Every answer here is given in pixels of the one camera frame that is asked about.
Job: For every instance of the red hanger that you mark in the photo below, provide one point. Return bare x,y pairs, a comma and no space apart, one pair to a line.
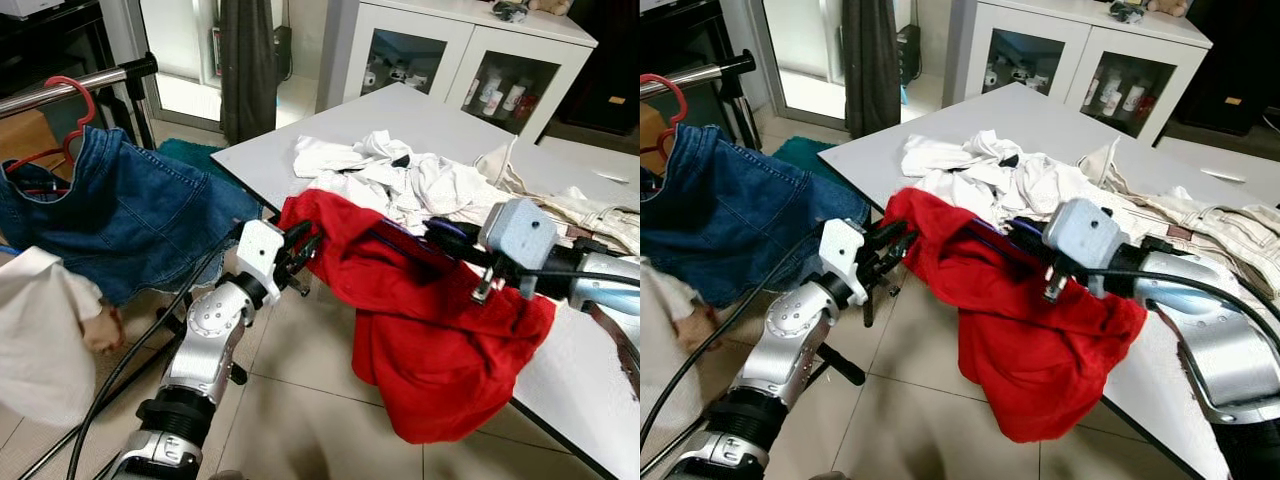
684,100
92,105

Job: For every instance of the cream jeans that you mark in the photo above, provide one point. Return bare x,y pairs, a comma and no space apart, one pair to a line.
590,215
1200,225

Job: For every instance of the wooden TV stand white drawer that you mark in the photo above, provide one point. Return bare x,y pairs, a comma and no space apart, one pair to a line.
600,160
1235,155

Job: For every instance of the white glass-door cabinet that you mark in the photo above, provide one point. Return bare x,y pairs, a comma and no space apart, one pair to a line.
400,14
1030,14

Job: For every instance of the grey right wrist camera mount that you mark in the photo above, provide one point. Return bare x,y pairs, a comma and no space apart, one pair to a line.
1080,235
520,235

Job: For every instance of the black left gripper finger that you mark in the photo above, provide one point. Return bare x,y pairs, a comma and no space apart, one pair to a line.
898,256
896,233
308,233
310,255

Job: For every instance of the white framed glass door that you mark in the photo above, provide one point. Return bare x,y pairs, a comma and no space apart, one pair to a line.
185,98
805,95

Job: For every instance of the red polo shirt plaid patch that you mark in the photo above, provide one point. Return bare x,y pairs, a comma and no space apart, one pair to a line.
1040,360
440,360

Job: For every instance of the teal floor mat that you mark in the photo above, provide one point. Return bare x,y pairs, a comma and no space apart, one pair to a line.
195,158
808,158

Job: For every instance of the dark grey curtain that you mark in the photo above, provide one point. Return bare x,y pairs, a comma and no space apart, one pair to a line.
248,70
870,70

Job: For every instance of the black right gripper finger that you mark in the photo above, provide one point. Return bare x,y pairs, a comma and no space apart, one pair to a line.
1035,250
1028,229
465,252
455,232

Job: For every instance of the white hanging garment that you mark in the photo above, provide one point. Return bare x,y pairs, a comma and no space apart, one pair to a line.
660,300
40,340

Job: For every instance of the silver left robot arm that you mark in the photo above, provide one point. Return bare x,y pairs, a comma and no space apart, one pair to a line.
800,330
215,320

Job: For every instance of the red white bottle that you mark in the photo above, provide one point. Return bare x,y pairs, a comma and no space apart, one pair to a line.
520,100
1136,100

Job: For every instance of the blue denim garment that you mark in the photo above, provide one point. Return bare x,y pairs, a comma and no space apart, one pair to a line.
760,220
130,220

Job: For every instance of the chrome clothes rack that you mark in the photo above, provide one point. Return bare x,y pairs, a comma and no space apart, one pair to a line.
60,88
690,77

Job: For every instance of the small dark toy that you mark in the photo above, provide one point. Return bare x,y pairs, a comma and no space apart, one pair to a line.
1127,10
510,10

